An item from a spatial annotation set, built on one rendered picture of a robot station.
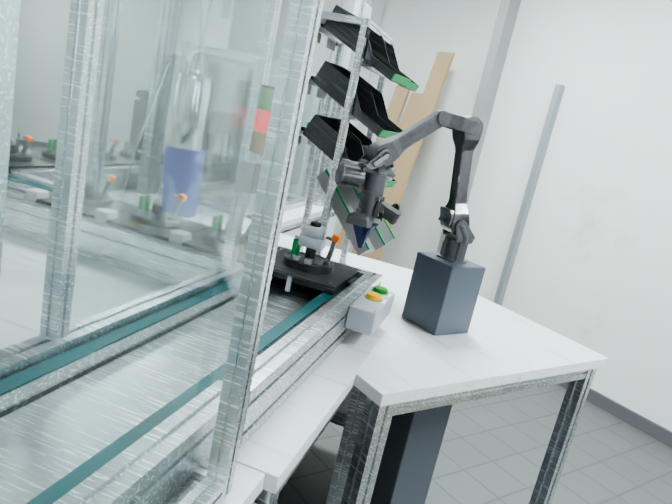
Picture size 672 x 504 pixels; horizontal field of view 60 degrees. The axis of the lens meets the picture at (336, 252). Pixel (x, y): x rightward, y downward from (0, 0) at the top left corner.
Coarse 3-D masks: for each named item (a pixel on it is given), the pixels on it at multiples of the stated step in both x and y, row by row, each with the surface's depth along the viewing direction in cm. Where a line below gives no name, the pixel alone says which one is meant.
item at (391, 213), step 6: (384, 198) 152; (378, 204) 148; (384, 204) 149; (396, 204) 153; (378, 210) 148; (384, 210) 148; (390, 210) 148; (396, 210) 151; (384, 216) 149; (390, 216) 148; (396, 216) 148; (390, 222) 149
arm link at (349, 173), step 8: (384, 152) 144; (344, 160) 145; (360, 160) 151; (368, 160) 152; (376, 160) 144; (384, 160) 145; (344, 168) 144; (352, 168) 145; (360, 168) 146; (336, 176) 148; (344, 176) 144; (352, 176) 145; (360, 176) 146; (344, 184) 146; (352, 184) 146; (360, 184) 147
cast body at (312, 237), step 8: (312, 224) 156; (320, 224) 156; (304, 232) 156; (312, 232) 155; (320, 232) 156; (304, 240) 156; (312, 240) 156; (320, 240) 155; (312, 248) 156; (320, 248) 156
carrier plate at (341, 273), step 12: (276, 252) 167; (276, 264) 155; (336, 264) 168; (276, 276) 150; (300, 276) 148; (312, 276) 151; (324, 276) 153; (336, 276) 155; (348, 276) 158; (324, 288) 146; (336, 288) 147
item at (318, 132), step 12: (312, 120) 178; (324, 120) 184; (336, 120) 188; (312, 132) 178; (324, 132) 176; (336, 132) 174; (348, 132) 186; (324, 144) 177; (348, 144) 187; (360, 144) 185; (348, 156) 187; (360, 156) 185
